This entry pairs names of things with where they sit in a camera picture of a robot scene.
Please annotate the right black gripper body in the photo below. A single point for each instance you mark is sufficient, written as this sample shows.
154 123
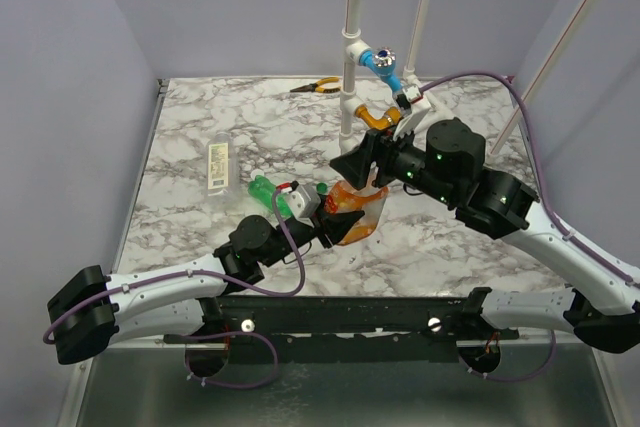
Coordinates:
379 154

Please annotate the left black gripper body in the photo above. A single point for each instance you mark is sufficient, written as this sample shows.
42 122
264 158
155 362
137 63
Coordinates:
301 233

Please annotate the green plastic bottle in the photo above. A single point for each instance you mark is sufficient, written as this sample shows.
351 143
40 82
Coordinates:
262 189

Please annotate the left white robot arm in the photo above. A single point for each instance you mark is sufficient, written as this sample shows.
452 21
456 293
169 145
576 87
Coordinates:
94 310

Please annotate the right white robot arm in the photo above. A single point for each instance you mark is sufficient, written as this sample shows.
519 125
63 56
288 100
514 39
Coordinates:
600 305

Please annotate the white round bottle cap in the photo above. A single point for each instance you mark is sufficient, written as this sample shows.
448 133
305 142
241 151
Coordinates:
258 175

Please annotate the clear square water bottle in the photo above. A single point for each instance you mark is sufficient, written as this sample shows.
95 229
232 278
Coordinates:
222 172

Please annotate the blue plastic faucet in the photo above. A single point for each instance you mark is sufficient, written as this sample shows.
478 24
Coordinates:
382 62

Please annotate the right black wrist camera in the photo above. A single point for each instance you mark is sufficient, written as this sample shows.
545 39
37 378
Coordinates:
453 150

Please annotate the yellow handled pliers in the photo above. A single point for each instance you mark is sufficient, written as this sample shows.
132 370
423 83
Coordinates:
327 85

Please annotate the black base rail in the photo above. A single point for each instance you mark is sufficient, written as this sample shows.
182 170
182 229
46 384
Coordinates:
315 329

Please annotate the white PVC pipe frame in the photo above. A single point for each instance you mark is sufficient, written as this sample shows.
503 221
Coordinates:
354 46

